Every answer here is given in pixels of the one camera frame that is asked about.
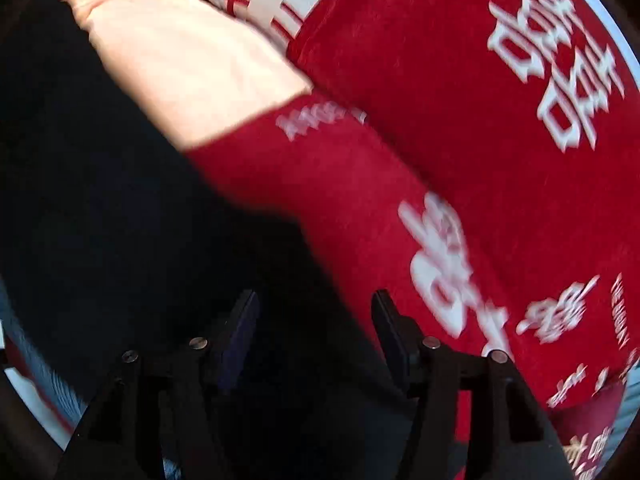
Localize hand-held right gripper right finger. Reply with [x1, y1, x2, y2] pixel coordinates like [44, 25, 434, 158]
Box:
[371, 289, 576, 480]

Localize red printed quilt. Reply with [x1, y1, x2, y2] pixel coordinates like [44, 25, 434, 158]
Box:
[187, 0, 640, 361]

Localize dark red printed cushion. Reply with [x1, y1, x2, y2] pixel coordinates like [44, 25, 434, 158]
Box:
[547, 385, 632, 480]

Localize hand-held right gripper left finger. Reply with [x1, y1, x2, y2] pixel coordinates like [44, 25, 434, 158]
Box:
[52, 289, 262, 480]

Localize cream cloth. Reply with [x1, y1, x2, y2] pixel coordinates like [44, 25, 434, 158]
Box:
[65, 0, 313, 153]

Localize black pants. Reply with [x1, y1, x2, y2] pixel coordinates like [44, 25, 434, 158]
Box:
[0, 0, 473, 480]

